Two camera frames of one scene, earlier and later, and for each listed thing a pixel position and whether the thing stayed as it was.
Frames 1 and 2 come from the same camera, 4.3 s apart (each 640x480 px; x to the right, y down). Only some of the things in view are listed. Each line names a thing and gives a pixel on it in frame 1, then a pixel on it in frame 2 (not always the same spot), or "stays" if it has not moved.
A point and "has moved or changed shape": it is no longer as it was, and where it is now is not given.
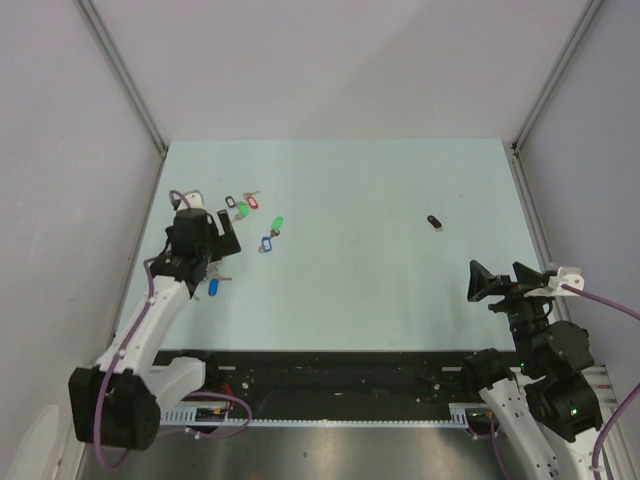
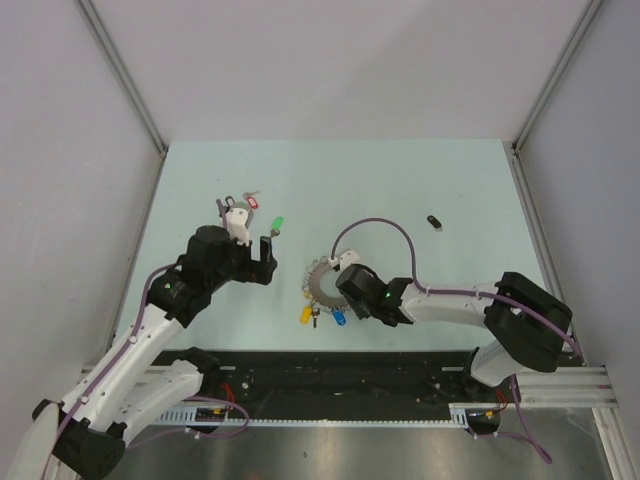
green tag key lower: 276,226 stays
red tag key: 249,196 stays
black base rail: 339,378 stays
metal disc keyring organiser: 213,271 has moved or changed shape
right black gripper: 482,281 → 360,312
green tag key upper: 244,209 stays
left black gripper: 229,244 → 254,270
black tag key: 434,222 stays
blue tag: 213,287 has moved or changed shape
